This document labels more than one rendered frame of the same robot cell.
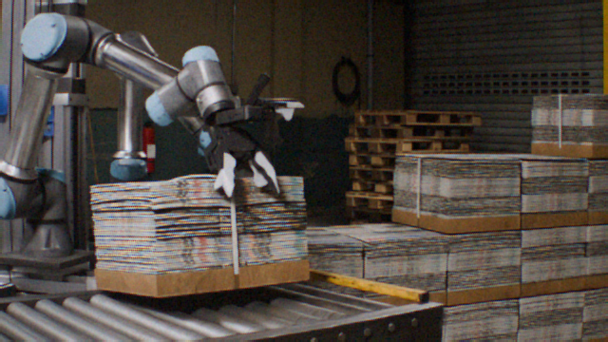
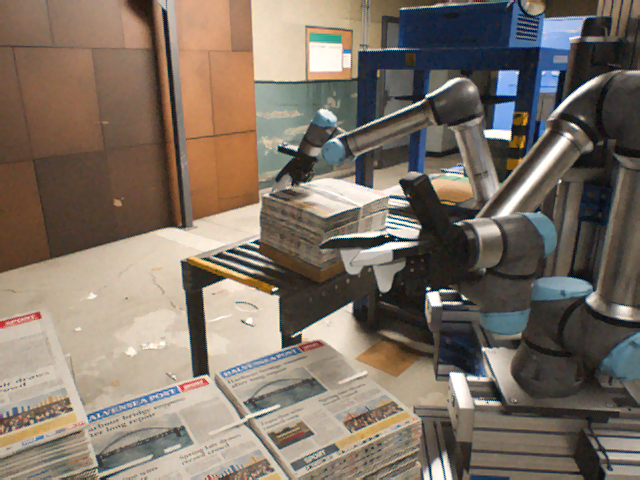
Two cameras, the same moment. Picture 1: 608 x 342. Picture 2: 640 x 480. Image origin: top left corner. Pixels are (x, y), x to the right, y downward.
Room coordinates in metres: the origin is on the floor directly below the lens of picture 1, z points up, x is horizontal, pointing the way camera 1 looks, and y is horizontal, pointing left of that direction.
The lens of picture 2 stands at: (3.58, -0.15, 1.47)
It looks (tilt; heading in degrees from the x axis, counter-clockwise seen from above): 19 degrees down; 168
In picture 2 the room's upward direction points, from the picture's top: straight up
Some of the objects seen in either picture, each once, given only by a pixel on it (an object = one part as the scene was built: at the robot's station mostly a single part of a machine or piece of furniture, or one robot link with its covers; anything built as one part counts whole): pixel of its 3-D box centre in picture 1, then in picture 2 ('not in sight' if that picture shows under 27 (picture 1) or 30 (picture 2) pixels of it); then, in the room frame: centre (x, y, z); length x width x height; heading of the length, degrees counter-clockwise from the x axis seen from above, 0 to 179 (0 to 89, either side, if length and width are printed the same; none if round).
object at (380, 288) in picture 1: (357, 283); (229, 274); (1.98, -0.13, 0.81); 0.43 x 0.03 x 0.02; 39
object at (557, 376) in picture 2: not in sight; (549, 356); (2.73, 0.54, 0.87); 0.15 x 0.15 x 0.10
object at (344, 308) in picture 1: (303, 305); (263, 272); (1.90, -0.01, 0.77); 0.47 x 0.05 x 0.05; 39
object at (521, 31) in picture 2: not in sight; (470, 29); (0.94, 1.19, 1.65); 0.60 x 0.45 x 0.20; 39
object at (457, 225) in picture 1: (454, 218); not in sight; (2.91, -0.52, 0.86); 0.38 x 0.29 x 0.04; 22
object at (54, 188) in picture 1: (44, 192); not in sight; (2.25, 0.68, 0.98); 0.13 x 0.12 x 0.14; 154
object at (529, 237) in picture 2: not in sight; (514, 240); (2.91, 0.30, 1.21); 0.11 x 0.08 x 0.09; 99
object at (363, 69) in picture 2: not in sight; (363, 191); (0.79, 0.69, 0.77); 0.09 x 0.09 x 1.55; 39
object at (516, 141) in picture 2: not in sight; (514, 163); (1.51, 1.18, 1.05); 0.05 x 0.05 x 0.45; 39
